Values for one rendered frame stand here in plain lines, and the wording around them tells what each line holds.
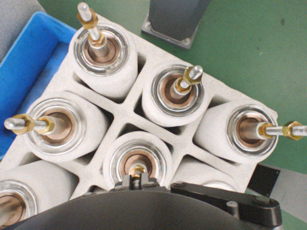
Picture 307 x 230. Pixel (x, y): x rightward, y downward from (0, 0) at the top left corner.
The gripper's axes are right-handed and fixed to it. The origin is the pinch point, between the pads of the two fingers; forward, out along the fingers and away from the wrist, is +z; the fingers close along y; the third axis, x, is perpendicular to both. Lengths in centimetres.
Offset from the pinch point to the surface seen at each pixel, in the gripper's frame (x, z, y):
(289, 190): -8.1, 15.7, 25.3
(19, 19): 30.8, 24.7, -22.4
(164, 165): -0.2, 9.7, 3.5
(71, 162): 0.6, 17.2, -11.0
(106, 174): -0.5, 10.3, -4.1
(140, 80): 13.6, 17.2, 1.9
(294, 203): -9.4, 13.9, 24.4
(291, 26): 32, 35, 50
